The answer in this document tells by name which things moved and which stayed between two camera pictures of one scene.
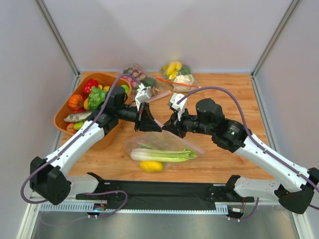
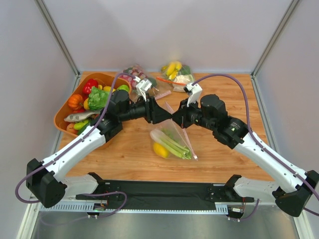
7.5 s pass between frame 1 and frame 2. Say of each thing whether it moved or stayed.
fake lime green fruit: stayed
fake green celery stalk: moved
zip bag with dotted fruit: stayed
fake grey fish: stayed
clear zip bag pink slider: moved
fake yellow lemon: moved
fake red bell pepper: stayed
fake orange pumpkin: stayed
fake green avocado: stayed
